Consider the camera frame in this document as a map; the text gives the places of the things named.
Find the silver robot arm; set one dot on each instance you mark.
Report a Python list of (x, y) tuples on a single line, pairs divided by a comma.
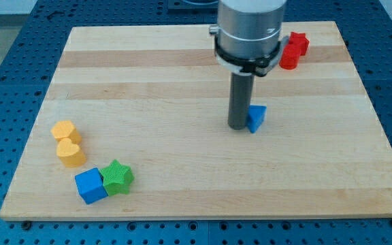
[(247, 35)]

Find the blue triangle block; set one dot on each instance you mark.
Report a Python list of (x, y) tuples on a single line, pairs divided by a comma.
[(255, 117)]

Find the blue cube block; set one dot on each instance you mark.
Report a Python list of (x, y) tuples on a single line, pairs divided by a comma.
[(90, 186)]

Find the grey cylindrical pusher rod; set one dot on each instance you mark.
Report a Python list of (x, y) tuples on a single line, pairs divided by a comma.
[(239, 100)]

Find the wooden board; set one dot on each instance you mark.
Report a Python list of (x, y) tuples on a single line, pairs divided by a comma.
[(155, 99)]

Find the green star block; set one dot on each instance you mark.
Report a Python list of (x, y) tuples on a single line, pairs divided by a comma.
[(117, 178)]

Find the red cylinder block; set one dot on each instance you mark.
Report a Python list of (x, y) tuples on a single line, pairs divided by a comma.
[(290, 57)]

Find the yellow heart block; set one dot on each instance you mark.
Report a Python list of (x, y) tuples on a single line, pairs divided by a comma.
[(70, 154)]

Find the yellow pentagon block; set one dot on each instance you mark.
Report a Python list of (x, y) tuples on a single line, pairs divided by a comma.
[(66, 129)]

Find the red star block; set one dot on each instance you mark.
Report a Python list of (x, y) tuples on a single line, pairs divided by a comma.
[(300, 40)]

